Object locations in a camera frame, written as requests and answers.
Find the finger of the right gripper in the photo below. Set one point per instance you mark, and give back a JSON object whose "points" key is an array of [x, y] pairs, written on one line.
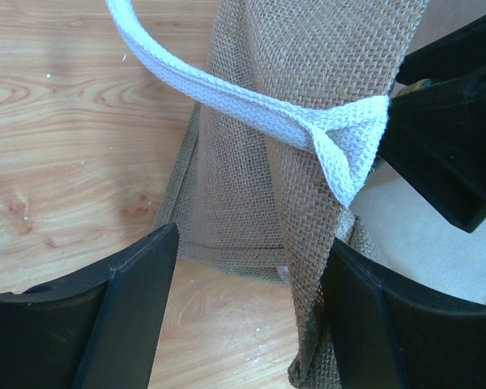
{"points": [[436, 134]]}

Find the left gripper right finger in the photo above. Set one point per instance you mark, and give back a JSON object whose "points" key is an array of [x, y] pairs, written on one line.
{"points": [[391, 332]]}

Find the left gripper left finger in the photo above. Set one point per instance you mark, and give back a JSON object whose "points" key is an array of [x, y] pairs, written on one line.
{"points": [[97, 327]]}

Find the burlap canvas bag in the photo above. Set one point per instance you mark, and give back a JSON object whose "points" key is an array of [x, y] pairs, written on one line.
{"points": [[281, 155]]}

